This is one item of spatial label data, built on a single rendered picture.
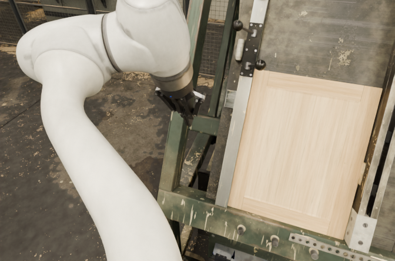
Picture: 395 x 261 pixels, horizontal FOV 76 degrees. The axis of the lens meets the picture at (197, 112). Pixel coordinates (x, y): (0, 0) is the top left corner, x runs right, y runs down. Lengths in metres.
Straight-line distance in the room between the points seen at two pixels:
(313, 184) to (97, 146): 0.89
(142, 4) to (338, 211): 0.98
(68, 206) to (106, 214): 2.13
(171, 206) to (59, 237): 1.27
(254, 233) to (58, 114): 0.91
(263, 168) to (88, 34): 0.81
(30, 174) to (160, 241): 2.57
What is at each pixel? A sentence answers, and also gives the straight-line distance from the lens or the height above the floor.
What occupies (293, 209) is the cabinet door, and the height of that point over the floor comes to 0.94.
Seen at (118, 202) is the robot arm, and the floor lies 1.62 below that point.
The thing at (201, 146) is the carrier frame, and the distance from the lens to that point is 1.46.
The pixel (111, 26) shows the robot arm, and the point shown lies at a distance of 0.44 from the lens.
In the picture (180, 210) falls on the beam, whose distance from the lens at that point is 1.14.
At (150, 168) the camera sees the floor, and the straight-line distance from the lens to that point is 2.42.
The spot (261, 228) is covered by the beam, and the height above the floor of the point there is 0.88.
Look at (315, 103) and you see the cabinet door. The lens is 1.02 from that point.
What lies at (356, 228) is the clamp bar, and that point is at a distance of 1.10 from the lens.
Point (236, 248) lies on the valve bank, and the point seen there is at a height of 0.75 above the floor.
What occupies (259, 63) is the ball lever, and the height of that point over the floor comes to 1.45.
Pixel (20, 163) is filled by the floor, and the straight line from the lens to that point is 2.94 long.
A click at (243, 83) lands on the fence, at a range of 0.99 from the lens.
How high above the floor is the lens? 1.83
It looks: 38 degrees down
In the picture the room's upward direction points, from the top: straight up
